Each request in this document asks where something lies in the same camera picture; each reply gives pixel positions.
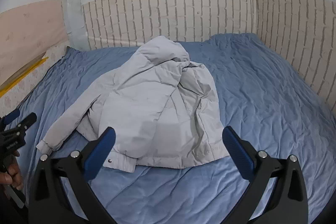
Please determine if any person's left hand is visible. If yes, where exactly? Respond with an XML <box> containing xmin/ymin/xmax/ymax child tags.
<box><xmin>0</xmin><ymin>152</ymin><xmax>25</xmax><ymax>191</ymax></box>

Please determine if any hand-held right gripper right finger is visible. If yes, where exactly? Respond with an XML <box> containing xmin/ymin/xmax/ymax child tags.
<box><xmin>222</xmin><ymin>126</ymin><xmax>309</xmax><ymax>224</ymax></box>

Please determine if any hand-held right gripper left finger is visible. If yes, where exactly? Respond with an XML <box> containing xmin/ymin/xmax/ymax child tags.
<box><xmin>28</xmin><ymin>127</ymin><xmax>117</xmax><ymax>224</ymax></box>

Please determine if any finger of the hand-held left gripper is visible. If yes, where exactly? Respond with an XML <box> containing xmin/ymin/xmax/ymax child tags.
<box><xmin>2</xmin><ymin>109</ymin><xmax>21</xmax><ymax>125</ymax></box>
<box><xmin>12</xmin><ymin>112</ymin><xmax>37</xmax><ymax>134</ymax></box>

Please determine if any clear plastic wall sheet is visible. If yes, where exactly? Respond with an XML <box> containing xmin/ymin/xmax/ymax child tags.
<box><xmin>60</xmin><ymin>0</ymin><xmax>89</xmax><ymax>51</ymax></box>

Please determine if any yellow mattress strip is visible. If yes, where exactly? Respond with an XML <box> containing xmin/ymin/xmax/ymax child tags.
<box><xmin>0</xmin><ymin>56</ymin><xmax>49</xmax><ymax>98</ymax></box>

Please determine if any blue bed sheet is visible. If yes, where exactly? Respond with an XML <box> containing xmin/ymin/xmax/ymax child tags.
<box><xmin>5</xmin><ymin>33</ymin><xmax>336</xmax><ymax>224</ymax></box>

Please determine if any pink headboard panel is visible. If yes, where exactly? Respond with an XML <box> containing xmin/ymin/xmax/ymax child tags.
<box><xmin>0</xmin><ymin>0</ymin><xmax>69</xmax><ymax>83</ymax></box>

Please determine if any light grey puffer jacket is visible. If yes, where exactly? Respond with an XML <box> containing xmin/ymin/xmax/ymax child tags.
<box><xmin>36</xmin><ymin>35</ymin><xmax>231</xmax><ymax>173</ymax></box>

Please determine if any floral white mattress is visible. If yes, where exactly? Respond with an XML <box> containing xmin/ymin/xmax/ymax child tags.
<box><xmin>0</xmin><ymin>44</ymin><xmax>69</xmax><ymax>119</ymax></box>

